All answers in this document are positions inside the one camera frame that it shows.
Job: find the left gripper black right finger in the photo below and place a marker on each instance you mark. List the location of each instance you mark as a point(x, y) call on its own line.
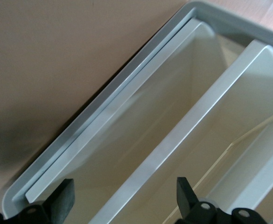
point(186, 200)

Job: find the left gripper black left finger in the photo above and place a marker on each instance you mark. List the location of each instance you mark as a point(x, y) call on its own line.
point(59, 203)

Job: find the grey divided plastic tray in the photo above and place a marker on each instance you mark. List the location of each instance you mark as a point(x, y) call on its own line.
point(64, 137)

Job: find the white plastic drawer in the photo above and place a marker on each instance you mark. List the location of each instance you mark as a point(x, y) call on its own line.
point(150, 105)
point(255, 175)
point(192, 121)

